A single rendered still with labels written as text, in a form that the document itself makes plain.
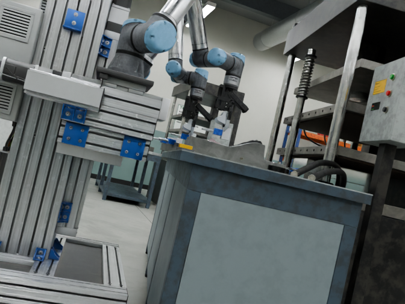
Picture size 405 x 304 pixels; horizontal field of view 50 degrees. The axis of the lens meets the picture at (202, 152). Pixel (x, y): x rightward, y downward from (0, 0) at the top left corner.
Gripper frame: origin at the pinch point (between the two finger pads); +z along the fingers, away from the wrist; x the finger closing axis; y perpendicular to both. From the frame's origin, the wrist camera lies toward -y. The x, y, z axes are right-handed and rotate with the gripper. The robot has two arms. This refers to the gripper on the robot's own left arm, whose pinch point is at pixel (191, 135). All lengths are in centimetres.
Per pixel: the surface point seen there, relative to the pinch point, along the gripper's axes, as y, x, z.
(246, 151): -26.4, 19.0, 2.3
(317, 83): -82, -58, -59
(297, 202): -35, 80, 19
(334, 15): -69, -20, -92
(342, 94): -73, 7, -40
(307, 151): -79, -40, -10
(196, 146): -2.3, 19.0, 5.9
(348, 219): -55, 80, 21
